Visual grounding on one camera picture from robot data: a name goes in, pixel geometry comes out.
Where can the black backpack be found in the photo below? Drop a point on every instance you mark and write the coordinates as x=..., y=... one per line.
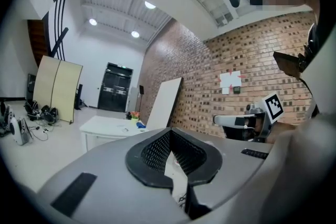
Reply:
x=50, y=115

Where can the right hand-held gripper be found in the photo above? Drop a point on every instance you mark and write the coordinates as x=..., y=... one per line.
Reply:
x=274, y=107

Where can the person's right forearm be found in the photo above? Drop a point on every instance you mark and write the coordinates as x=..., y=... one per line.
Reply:
x=286, y=131

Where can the staircase with black railing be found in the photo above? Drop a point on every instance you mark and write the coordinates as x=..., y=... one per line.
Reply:
x=36, y=39

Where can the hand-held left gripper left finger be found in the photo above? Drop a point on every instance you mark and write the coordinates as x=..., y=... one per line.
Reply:
x=105, y=170

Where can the black speaker stand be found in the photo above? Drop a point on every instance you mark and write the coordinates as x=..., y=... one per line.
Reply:
x=79, y=94

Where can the blue cloth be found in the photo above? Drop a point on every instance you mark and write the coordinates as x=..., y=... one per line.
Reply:
x=141, y=125

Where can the artificial flowers white pot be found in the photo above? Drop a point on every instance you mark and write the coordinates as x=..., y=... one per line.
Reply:
x=135, y=115

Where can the round ceiling light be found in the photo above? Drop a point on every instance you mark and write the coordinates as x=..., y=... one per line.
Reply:
x=135, y=33
x=149, y=4
x=92, y=21

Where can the person's black clothing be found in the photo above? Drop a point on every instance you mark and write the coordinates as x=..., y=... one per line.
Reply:
x=313, y=39

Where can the large white leaning board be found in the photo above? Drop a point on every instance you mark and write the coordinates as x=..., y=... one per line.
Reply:
x=164, y=105

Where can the beige folding screen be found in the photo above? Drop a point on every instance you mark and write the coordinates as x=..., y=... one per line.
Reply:
x=57, y=86

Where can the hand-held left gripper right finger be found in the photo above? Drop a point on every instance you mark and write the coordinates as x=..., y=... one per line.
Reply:
x=231, y=165

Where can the white wall paper sheet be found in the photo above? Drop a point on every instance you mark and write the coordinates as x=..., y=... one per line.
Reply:
x=229, y=80

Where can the dark brown flat box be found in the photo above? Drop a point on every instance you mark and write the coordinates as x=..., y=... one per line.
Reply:
x=287, y=63

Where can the black rectangular panel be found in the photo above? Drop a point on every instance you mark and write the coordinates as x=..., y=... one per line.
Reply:
x=31, y=86

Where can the black double door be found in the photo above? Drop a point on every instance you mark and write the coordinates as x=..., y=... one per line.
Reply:
x=115, y=91

